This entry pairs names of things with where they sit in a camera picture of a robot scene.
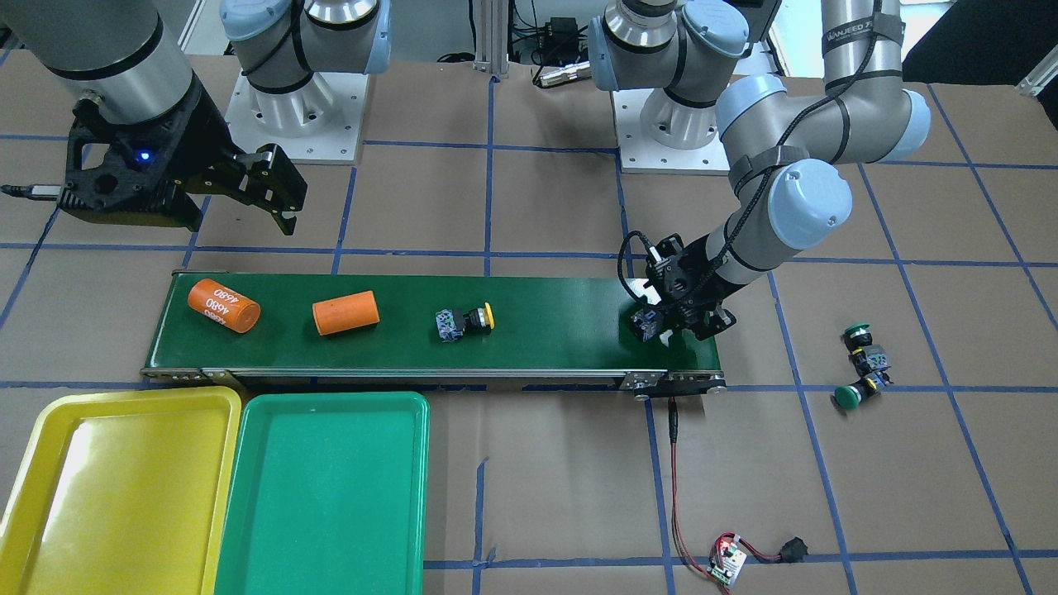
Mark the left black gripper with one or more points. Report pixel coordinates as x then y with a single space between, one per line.
703 270

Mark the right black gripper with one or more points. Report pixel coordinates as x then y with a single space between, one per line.
201 154

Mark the orange cylinder marked 4680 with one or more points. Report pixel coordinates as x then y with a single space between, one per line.
224 305

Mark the plain orange cylinder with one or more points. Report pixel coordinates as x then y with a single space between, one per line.
340 314

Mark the green push button switch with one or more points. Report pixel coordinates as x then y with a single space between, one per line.
865 355

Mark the yellow push button switch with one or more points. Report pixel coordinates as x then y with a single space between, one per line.
452 324

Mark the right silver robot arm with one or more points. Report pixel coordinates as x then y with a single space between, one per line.
123 51

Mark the right arm white baseplate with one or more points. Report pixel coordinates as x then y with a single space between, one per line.
318 124

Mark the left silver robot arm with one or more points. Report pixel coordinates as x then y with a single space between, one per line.
782 151

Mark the left arm white baseplate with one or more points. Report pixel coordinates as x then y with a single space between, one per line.
657 135

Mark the green conveyor belt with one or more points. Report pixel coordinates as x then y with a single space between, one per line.
545 328

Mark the small white circuit board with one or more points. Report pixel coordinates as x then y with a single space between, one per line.
727 559

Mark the black inline connector plug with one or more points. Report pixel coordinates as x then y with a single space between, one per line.
793 551

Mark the green plastic tray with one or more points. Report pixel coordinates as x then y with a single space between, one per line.
328 496

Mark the yellow plastic tray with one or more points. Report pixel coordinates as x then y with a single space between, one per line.
122 493

